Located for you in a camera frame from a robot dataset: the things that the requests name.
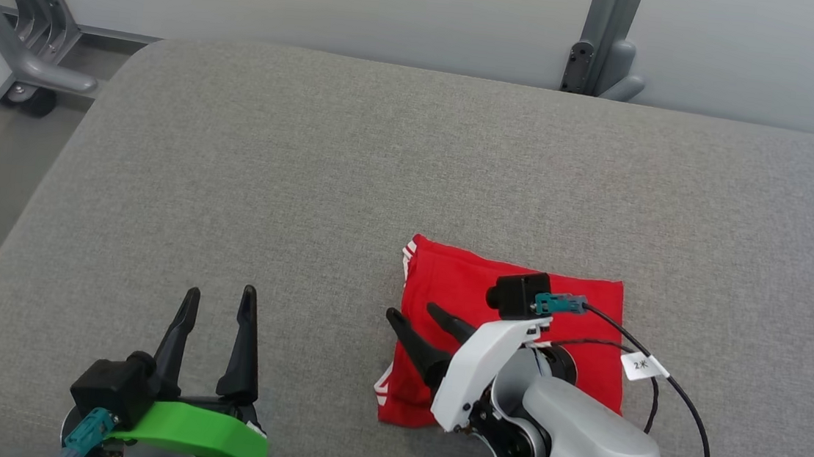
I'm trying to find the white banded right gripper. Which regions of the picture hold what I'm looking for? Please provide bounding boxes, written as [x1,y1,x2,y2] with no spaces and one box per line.
[376,299,553,442]

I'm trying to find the grey metal frame bracket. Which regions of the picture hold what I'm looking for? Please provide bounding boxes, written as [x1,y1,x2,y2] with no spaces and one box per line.
[559,0,653,103]

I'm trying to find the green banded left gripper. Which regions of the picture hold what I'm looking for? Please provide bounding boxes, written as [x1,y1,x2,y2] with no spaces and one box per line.
[103,274,283,457]

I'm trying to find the left black cable teal connector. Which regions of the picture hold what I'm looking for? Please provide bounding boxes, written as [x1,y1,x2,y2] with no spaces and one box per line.
[59,405,119,457]

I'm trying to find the black cable teal connector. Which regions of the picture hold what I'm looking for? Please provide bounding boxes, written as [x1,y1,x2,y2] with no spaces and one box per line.
[59,405,119,457]
[521,290,727,457]

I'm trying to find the right black cable teal connector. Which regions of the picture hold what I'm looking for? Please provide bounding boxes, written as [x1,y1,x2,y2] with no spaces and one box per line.
[521,290,727,457]

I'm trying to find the black caster wheel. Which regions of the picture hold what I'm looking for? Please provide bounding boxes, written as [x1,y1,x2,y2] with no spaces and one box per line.
[4,81,59,119]

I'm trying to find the red shorts with white stripe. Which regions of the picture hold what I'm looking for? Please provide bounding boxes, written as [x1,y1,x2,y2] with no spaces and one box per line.
[371,231,636,447]

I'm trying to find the white printed cable label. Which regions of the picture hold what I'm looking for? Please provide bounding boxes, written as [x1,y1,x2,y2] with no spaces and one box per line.
[619,351,672,385]

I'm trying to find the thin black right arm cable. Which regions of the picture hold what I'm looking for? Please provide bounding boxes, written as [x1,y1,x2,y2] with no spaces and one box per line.
[541,334,665,436]

